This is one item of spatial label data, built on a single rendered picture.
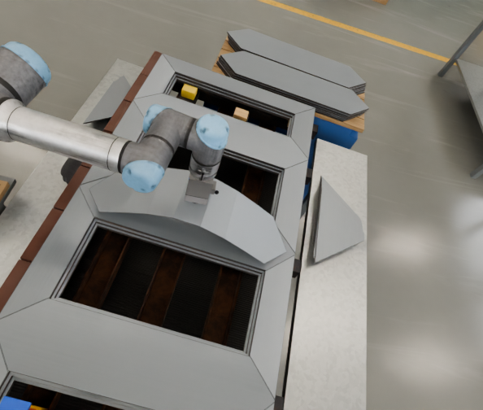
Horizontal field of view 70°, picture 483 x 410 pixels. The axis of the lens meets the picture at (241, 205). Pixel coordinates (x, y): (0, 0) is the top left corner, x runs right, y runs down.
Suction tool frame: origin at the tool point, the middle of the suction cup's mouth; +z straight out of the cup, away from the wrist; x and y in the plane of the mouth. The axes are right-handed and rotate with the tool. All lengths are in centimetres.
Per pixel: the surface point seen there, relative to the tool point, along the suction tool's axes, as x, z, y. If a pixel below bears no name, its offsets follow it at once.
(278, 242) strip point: -30.0, 10.7, -2.9
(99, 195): 29.0, 10.5, 1.2
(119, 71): 46, 30, 84
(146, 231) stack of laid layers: 12.6, 13.1, -6.7
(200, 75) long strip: 7, 13, 74
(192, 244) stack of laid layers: -2.1, 13.0, -8.3
